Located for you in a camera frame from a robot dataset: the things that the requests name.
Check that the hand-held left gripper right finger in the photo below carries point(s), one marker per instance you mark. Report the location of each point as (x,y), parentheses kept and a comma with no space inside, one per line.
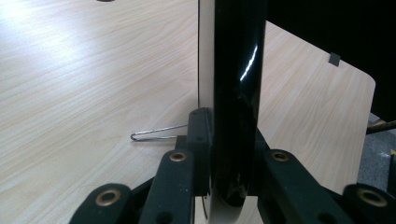
(260,146)

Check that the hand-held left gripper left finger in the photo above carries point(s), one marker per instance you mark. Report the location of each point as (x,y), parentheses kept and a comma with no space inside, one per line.
(199,140)

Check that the grey tape strip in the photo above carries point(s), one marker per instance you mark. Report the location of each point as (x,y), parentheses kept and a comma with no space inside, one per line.
(335,59)

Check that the dark stand leg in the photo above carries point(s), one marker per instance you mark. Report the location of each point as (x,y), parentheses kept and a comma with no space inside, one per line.
(392,174)
(381,126)

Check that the black curtain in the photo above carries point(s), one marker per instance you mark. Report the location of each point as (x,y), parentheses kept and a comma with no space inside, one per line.
(342,28)

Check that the black round table grommet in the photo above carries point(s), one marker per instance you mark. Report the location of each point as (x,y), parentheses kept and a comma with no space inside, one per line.
(105,1)

